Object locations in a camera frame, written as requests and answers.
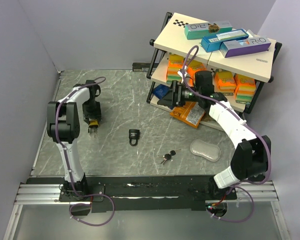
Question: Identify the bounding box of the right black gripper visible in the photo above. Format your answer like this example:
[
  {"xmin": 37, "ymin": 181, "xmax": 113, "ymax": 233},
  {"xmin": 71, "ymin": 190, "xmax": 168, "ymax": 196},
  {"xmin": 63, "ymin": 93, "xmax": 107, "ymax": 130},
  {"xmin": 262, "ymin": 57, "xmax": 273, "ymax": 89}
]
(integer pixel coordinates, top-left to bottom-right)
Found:
[{"xmin": 157, "ymin": 80, "xmax": 202, "ymax": 108}]

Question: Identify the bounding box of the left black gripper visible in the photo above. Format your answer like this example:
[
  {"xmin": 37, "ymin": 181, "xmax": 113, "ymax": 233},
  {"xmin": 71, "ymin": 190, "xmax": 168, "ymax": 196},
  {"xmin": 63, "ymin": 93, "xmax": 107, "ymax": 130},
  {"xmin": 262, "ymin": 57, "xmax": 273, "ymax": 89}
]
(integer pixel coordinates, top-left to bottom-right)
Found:
[{"xmin": 82, "ymin": 98, "xmax": 101, "ymax": 124}]

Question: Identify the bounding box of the yellow padlock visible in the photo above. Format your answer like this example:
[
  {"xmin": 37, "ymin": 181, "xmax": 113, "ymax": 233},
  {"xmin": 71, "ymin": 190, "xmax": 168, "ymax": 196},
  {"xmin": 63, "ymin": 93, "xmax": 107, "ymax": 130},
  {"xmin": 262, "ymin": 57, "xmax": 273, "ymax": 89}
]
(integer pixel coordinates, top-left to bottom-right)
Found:
[{"xmin": 88, "ymin": 119, "xmax": 99, "ymax": 138}]

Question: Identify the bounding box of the black padlock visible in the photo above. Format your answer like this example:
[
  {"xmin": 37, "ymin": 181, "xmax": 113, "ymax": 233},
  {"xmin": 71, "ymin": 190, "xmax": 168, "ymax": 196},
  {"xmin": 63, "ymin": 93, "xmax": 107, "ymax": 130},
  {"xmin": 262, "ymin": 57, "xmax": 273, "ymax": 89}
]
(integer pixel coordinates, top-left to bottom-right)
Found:
[{"xmin": 128, "ymin": 129, "xmax": 140, "ymax": 147}]

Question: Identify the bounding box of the black key bunch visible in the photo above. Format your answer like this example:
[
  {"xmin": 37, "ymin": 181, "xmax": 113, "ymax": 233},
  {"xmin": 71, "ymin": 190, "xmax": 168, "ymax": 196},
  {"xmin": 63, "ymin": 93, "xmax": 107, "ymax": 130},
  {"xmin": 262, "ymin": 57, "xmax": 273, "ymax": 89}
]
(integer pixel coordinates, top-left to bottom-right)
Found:
[{"xmin": 157, "ymin": 149, "xmax": 181, "ymax": 165}]

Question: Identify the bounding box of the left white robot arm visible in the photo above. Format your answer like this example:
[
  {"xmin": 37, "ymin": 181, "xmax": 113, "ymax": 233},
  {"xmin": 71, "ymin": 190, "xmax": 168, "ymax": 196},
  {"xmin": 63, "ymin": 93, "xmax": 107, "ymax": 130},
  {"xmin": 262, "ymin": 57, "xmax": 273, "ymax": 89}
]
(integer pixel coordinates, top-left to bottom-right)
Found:
[{"xmin": 46, "ymin": 76, "xmax": 106, "ymax": 201}]

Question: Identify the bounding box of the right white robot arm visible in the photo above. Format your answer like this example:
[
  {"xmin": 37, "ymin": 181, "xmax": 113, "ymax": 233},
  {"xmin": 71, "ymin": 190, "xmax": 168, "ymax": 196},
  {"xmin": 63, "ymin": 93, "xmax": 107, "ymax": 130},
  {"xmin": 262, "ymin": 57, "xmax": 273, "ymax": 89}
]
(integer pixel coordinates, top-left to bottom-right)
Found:
[{"xmin": 157, "ymin": 70, "xmax": 271, "ymax": 199}]

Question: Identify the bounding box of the blue chips bag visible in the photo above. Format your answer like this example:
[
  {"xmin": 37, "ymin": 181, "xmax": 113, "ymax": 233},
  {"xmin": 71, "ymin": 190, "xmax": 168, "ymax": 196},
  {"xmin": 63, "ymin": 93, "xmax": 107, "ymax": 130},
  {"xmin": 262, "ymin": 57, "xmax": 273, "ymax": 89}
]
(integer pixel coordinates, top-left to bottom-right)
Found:
[{"xmin": 152, "ymin": 84, "xmax": 170, "ymax": 100}]

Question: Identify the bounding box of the orange Kettle chips bag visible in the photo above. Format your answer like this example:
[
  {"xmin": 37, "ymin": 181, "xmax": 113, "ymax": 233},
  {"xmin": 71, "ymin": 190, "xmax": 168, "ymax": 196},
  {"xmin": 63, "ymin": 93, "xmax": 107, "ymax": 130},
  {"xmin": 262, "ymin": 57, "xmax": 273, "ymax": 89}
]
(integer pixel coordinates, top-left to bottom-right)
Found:
[{"xmin": 170, "ymin": 101, "xmax": 205, "ymax": 129}]

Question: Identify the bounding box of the three-tier shelf rack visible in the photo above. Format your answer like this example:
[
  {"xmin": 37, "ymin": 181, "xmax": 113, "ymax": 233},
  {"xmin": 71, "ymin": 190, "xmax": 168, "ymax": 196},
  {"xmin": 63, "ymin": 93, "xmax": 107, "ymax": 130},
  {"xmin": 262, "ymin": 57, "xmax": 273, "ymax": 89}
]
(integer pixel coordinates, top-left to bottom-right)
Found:
[{"xmin": 146, "ymin": 11, "xmax": 283, "ymax": 135}]

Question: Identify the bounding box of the sponge pack far left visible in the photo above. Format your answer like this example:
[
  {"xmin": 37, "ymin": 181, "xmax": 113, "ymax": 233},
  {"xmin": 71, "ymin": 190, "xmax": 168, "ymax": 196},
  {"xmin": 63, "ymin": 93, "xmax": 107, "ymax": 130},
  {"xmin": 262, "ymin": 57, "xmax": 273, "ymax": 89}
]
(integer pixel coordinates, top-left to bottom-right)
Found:
[{"xmin": 166, "ymin": 53, "xmax": 184, "ymax": 84}]

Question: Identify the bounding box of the black device behind shelf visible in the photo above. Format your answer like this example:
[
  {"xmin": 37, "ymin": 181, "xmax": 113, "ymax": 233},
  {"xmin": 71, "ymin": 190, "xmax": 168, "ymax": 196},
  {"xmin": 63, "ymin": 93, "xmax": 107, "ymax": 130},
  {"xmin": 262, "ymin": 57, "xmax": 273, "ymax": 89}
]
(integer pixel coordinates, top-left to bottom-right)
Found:
[{"xmin": 132, "ymin": 62, "xmax": 150, "ymax": 72}]

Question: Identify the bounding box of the orange sponge pack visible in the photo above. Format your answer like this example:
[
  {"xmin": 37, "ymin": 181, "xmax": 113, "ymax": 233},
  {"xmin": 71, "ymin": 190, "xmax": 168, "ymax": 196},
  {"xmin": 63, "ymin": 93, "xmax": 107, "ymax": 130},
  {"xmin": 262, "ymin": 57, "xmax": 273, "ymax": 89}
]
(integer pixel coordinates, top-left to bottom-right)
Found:
[
  {"xmin": 184, "ymin": 58, "xmax": 206, "ymax": 87},
  {"xmin": 214, "ymin": 69, "xmax": 237, "ymax": 96}
]

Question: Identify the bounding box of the clear plastic pouch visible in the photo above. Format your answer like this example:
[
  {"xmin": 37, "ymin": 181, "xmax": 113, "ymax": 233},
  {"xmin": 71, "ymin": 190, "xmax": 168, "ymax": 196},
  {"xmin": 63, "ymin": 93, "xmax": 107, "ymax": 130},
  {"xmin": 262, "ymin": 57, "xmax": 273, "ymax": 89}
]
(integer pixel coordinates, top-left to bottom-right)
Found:
[{"xmin": 190, "ymin": 139, "xmax": 222, "ymax": 162}]

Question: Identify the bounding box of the blue box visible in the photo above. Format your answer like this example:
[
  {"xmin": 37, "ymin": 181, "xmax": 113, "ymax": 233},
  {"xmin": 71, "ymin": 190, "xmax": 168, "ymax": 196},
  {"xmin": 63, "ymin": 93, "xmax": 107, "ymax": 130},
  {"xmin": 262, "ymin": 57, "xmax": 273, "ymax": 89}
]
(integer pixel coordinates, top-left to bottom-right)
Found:
[{"xmin": 200, "ymin": 29, "xmax": 249, "ymax": 53}]

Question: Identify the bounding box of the teal R+O box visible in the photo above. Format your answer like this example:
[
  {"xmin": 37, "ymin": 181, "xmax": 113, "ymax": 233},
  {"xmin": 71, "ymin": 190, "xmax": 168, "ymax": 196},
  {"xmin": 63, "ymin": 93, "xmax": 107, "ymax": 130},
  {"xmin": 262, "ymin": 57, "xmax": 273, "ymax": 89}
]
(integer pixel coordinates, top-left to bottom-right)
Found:
[{"xmin": 184, "ymin": 20, "xmax": 233, "ymax": 40}]

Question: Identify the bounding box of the sponge pack far right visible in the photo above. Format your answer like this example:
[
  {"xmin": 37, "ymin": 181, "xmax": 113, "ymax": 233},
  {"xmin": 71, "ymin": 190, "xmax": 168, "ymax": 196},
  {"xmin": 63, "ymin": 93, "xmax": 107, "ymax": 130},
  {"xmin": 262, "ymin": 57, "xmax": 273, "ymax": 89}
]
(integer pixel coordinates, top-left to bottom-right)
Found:
[{"xmin": 234, "ymin": 74, "xmax": 256, "ymax": 104}]

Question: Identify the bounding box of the purple R+O box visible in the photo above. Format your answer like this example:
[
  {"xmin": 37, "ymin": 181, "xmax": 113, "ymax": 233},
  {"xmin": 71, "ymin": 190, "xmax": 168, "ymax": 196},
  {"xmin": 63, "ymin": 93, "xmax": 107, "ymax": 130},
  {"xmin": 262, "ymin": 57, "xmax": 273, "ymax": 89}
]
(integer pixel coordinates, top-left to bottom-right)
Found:
[{"xmin": 219, "ymin": 36, "xmax": 271, "ymax": 58}]

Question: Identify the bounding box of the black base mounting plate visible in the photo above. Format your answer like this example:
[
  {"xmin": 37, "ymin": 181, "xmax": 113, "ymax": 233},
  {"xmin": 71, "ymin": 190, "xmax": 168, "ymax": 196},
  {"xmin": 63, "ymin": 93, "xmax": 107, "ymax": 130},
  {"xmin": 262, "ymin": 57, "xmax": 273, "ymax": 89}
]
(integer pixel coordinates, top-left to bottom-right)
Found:
[{"xmin": 58, "ymin": 174, "xmax": 238, "ymax": 214}]

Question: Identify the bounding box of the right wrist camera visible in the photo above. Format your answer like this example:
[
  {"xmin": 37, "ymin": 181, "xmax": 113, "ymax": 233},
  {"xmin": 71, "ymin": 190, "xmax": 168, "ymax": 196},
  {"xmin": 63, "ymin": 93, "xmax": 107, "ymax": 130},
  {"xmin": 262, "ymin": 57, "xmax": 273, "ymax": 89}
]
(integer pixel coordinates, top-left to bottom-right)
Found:
[{"xmin": 177, "ymin": 70, "xmax": 188, "ymax": 78}]

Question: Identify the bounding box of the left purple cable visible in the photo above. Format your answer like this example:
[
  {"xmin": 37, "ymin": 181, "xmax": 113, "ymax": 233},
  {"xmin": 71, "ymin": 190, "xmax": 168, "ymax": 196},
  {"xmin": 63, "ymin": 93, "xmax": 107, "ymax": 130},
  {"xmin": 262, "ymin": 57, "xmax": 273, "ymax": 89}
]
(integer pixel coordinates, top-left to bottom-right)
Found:
[{"xmin": 54, "ymin": 76, "xmax": 107, "ymax": 201}]

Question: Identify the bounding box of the purple cable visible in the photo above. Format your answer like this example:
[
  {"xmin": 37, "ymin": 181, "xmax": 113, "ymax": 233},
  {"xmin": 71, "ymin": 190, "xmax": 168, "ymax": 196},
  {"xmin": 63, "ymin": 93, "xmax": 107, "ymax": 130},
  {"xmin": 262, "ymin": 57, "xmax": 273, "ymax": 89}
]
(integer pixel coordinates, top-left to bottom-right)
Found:
[
  {"xmin": 181, "ymin": 45, "xmax": 273, "ymax": 223},
  {"xmin": 54, "ymin": 76, "xmax": 107, "ymax": 201}
]

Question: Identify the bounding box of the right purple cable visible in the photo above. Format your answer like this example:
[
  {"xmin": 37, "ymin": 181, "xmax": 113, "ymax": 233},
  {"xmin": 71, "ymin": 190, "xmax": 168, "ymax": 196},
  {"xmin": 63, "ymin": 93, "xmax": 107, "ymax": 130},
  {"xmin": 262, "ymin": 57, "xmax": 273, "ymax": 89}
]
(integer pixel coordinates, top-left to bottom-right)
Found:
[{"xmin": 181, "ymin": 45, "xmax": 273, "ymax": 223}]

